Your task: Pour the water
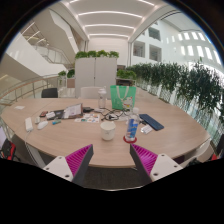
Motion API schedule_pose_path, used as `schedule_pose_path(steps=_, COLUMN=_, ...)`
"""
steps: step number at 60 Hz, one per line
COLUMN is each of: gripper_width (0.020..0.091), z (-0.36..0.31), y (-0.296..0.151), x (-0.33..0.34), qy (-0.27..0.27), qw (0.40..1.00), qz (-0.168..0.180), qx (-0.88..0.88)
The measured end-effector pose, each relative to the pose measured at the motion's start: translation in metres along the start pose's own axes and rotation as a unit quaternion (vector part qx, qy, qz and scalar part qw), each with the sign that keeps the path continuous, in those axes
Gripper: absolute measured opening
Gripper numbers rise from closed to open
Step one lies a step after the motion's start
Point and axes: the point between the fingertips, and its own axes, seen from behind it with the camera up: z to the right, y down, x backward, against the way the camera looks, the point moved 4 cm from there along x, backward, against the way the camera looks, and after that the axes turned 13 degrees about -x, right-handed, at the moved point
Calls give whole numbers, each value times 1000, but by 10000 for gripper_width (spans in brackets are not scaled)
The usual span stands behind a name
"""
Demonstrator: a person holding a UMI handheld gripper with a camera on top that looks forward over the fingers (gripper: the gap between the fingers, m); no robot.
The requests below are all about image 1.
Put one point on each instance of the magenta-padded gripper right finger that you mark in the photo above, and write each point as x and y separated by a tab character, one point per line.
163	165

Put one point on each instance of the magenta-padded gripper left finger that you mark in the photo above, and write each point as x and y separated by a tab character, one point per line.
59	166

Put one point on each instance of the clear blue-label water bottle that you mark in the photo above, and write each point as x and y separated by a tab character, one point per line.
132	128

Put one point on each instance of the white chair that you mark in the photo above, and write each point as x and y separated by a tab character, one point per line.
200	151
88	92

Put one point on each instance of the white flat packet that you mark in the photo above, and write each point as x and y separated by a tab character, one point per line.
146	129

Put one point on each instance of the cyan marker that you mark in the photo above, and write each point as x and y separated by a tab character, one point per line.
56	122

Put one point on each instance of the dark blue keyboard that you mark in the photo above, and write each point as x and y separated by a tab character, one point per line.
151	122

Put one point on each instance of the white computer mouse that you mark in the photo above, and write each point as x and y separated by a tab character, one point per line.
42	125

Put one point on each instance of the white power strip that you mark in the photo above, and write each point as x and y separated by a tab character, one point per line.
29	124

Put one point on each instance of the colourful sticker sheet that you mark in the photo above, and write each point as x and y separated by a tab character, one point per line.
88	118

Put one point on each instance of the open notebook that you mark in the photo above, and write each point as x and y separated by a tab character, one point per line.
73	111

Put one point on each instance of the white cup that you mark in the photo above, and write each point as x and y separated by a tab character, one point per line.
107	131

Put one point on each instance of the small black device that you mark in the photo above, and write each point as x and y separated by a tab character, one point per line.
88	109

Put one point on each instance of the black chair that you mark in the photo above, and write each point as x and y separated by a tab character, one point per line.
49	92

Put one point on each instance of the tall clear white-cap bottle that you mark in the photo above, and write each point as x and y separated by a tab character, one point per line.
102	100

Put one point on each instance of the green cat-print tote bag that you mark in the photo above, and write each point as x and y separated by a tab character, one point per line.
118	96

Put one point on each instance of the row of green plants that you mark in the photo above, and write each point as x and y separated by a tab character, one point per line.
186	80

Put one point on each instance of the small potted plants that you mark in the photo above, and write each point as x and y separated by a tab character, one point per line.
70	74

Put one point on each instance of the white cabinet with plants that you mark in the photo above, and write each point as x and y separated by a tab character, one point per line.
95	73

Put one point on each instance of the ceiling light strips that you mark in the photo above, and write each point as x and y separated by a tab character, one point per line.
110	14

